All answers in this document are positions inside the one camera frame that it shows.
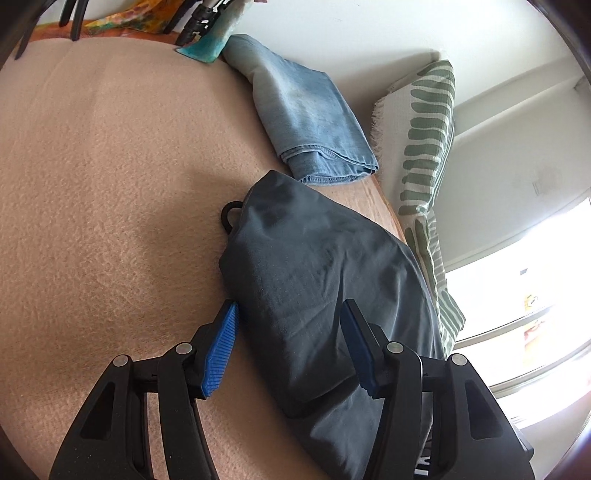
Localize teal cloth piece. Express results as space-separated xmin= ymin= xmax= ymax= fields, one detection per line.
xmin=175 ymin=31 xmax=232 ymax=64

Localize green striped white pillow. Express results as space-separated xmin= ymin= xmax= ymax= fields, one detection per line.
xmin=370 ymin=60 xmax=466 ymax=356

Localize folded tripod with orange scarf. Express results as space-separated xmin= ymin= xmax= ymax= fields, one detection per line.
xmin=162 ymin=0 xmax=235 ymax=46

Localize dark grey pants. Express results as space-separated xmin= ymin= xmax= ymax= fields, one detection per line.
xmin=219 ymin=171 xmax=445 ymax=479

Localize folded light blue jeans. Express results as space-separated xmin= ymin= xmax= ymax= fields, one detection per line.
xmin=222 ymin=34 xmax=379 ymax=186

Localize black mini tripod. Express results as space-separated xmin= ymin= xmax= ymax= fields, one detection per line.
xmin=14 ymin=0 xmax=89 ymax=60

